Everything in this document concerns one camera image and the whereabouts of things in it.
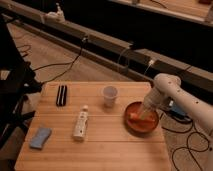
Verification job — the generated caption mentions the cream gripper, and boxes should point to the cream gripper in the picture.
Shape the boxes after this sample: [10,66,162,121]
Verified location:
[138,104,154,120]

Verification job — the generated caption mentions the orange pepper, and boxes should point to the orange pepper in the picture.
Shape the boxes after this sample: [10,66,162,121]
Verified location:
[129,113,143,121]

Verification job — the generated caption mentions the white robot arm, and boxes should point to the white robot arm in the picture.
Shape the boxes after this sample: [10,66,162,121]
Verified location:
[138,73,213,137]

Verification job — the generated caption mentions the blue box on floor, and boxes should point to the blue box on floor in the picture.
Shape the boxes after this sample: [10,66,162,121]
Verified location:
[170,101,186,118]

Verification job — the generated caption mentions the orange round bowl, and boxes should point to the orange round bowl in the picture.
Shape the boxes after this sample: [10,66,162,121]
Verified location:
[124,101,159,134]

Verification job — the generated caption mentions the white plastic bottle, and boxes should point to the white plastic bottle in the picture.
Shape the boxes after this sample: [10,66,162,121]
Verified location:
[73,105,89,141]

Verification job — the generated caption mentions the black striped case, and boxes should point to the black striped case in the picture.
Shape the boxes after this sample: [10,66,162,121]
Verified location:
[56,85,67,107]

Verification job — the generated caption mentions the blue sponge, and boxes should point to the blue sponge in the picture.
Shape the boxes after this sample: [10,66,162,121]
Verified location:
[29,127,52,150]

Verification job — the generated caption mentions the black floor cable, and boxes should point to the black floor cable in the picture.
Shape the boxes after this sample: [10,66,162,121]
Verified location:
[160,111,213,171]

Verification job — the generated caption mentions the grey metal rail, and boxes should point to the grey metal rail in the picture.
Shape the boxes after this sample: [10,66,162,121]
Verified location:
[0,0,213,103]

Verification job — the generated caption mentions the black cable left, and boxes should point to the black cable left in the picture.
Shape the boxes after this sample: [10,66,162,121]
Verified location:
[16,36,89,84]

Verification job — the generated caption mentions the white object on rail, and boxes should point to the white object on rail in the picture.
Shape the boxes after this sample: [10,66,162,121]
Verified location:
[45,3,65,22]

